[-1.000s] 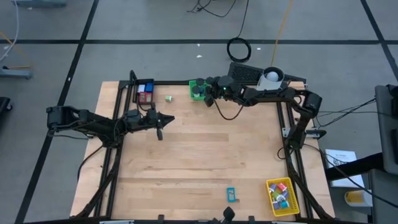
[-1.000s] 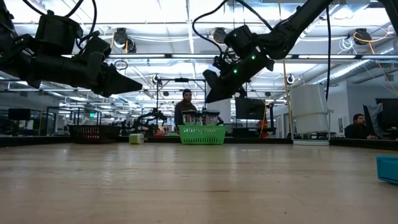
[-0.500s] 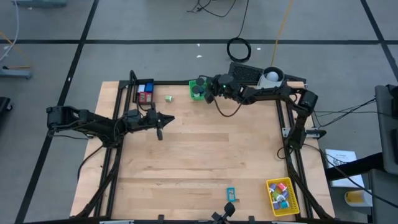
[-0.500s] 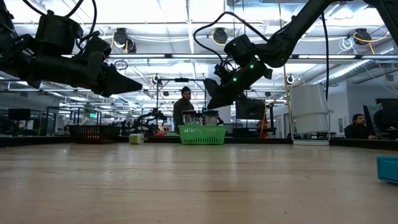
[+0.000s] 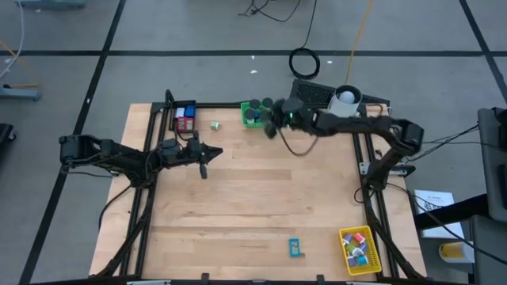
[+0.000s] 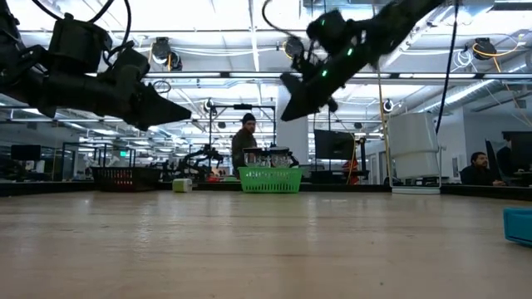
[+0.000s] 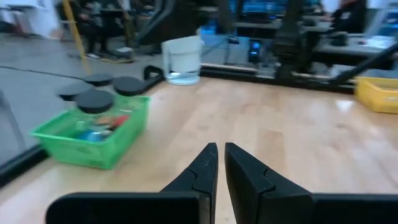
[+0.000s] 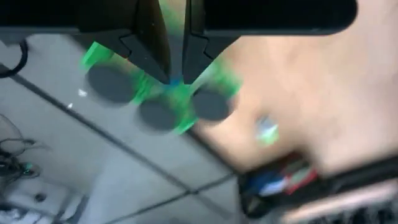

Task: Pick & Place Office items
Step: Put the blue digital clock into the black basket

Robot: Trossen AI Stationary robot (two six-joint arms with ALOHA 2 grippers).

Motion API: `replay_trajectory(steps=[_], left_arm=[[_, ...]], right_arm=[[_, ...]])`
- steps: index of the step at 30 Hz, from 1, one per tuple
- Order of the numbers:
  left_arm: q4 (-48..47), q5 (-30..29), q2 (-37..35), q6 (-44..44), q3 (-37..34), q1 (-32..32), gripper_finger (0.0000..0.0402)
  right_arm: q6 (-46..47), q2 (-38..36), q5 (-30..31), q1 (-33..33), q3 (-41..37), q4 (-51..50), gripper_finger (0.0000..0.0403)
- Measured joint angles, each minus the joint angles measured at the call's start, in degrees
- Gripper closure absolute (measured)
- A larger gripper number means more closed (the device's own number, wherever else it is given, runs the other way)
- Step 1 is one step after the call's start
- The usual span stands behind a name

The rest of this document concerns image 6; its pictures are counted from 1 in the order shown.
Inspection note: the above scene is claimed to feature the green plastic basket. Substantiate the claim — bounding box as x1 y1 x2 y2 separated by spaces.
238 166 304 194

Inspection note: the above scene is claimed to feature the white pillar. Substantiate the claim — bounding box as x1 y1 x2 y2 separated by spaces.
275 86 310 165

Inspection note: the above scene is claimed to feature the black wall screen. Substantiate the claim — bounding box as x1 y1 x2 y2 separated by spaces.
501 130 532 165

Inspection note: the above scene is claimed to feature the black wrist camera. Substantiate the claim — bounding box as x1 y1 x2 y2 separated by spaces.
106 47 151 86
290 51 323 80

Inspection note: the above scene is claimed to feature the person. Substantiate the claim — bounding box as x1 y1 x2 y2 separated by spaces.
230 112 259 178
459 150 507 187

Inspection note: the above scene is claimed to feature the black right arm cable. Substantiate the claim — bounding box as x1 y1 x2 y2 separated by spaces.
434 0 461 135

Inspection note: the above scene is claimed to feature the black ceiling cable reel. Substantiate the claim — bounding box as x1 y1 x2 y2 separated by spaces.
283 36 306 60
150 37 184 72
472 37 499 61

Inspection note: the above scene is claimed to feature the green white charger cube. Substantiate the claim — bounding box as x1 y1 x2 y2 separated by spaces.
171 178 194 194

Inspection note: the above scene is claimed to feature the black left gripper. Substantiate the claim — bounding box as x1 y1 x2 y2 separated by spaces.
24 73 193 132

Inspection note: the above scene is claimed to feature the black metal frame rig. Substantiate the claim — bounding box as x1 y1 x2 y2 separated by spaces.
206 102 277 167

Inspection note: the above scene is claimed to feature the black plastic basket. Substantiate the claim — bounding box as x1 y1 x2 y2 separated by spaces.
90 166 163 194

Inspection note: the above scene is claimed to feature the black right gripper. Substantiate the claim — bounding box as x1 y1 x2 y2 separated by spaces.
280 40 380 122

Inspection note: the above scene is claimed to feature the blue plastic basket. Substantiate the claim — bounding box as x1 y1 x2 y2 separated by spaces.
502 207 532 248

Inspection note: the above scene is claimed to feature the black table edge rail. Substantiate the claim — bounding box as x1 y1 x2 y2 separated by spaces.
0 181 532 201

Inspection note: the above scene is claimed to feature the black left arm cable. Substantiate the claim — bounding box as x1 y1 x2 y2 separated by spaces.
31 0 132 63

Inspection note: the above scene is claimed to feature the small black monitor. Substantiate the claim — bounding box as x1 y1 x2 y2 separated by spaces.
10 144 42 162

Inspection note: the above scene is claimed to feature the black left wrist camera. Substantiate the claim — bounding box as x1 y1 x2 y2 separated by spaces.
106 47 151 86

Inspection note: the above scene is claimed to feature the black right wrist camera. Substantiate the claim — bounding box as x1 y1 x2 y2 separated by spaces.
290 51 323 80

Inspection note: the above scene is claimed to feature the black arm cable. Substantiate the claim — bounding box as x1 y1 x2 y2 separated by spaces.
31 0 132 63
434 0 461 135

